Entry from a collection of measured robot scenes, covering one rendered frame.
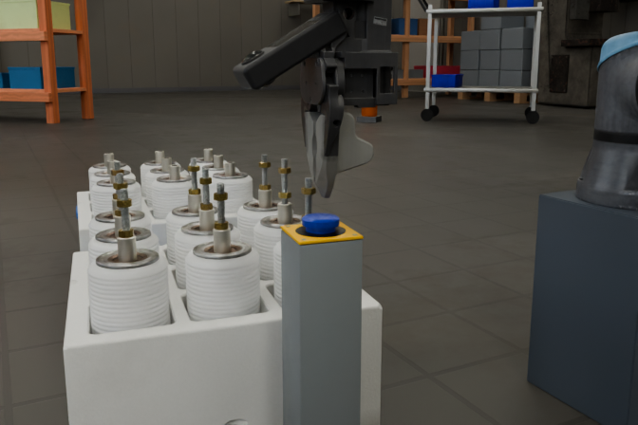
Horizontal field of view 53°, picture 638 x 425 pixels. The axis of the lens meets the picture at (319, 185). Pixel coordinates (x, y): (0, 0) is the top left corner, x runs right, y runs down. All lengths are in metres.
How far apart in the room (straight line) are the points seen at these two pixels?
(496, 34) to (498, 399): 7.90
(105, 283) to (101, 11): 10.82
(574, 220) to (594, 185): 0.06
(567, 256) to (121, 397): 0.62
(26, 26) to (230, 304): 5.24
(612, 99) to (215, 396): 0.64
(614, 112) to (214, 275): 0.57
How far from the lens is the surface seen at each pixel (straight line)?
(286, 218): 0.97
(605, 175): 0.95
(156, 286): 0.81
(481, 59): 8.97
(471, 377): 1.09
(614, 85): 0.95
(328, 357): 0.70
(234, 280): 0.81
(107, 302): 0.81
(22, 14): 5.96
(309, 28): 0.64
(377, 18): 0.67
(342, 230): 0.68
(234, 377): 0.83
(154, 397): 0.82
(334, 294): 0.67
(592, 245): 0.95
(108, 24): 11.56
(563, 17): 7.99
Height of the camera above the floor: 0.49
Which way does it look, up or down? 11 degrees down
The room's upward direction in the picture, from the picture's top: straight up
